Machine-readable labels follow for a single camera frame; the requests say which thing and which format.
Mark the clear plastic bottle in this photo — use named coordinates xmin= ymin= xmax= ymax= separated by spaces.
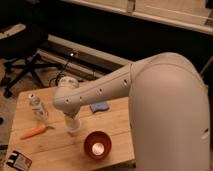
xmin=28 ymin=93 xmax=48 ymax=121

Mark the black power strip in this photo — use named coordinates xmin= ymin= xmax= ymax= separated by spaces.
xmin=48 ymin=42 xmax=78 ymax=57

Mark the black cable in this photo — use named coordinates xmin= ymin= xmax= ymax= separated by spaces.
xmin=48 ymin=54 xmax=75 ymax=88

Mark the orange carrot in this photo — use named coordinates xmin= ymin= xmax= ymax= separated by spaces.
xmin=20 ymin=124 xmax=52 ymax=140

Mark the blue sponge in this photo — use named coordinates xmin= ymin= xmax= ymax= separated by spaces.
xmin=90 ymin=102 xmax=109 ymax=113

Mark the metal stand rod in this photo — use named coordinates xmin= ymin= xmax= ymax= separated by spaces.
xmin=200 ymin=56 xmax=213 ymax=75

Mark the black and white eraser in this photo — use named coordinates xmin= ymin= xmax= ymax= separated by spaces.
xmin=6 ymin=151 xmax=32 ymax=171

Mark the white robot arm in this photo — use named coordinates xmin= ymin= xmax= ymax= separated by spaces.
xmin=53 ymin=52 xmax=210 ymax=171

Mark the red bowl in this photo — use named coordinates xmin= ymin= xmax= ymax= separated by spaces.
xmin=84 ymin=131 xmax=112 ymax=161

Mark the black office chair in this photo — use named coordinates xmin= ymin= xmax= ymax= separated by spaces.
xmin=0 ymin=23 xmax=62 ymax=98

